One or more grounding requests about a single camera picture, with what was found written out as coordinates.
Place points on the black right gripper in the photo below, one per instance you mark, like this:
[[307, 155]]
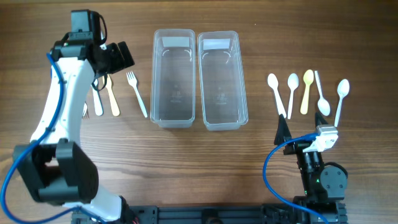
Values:
[[299, 146]]

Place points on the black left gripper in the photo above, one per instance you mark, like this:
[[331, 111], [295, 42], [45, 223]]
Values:
[[117, 56]]

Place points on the yellow plastic fork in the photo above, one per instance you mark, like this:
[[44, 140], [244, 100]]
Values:
[[112, 99]]

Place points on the light blue plastic fork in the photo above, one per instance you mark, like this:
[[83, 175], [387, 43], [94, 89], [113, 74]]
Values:
[[97, 103]]

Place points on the translucent white plastic fork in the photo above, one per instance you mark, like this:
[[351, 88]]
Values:
[[85, 114]]

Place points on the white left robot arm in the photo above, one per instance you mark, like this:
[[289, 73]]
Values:
[[53, 166]]

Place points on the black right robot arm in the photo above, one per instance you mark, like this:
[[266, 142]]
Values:
[[323, 182]]

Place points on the left clear plastic container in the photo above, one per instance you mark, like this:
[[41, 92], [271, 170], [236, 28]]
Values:
[[172, 102]]

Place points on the clear plastic container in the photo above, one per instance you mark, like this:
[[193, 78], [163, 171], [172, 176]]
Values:
[[223, 93], [172, 102]]

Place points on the right clear plastic container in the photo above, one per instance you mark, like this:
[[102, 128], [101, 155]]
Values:
[[223, 93]]

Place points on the white spoon bowl down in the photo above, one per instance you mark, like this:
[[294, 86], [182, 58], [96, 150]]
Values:
[[323, 105]]

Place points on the white spoon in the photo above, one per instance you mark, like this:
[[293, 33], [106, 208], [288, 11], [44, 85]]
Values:
[[273, 83], [342, 91], [293, 84]]

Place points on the yellow plastic spoon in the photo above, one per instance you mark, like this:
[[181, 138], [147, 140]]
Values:
[[308, 79]]

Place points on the white spoon far left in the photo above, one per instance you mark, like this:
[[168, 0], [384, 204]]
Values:
[[273, 83]]

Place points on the white spoon far right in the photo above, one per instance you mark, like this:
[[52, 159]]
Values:
[[342, 91]]

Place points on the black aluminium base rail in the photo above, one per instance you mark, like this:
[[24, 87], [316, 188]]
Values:
[[264, 214]]

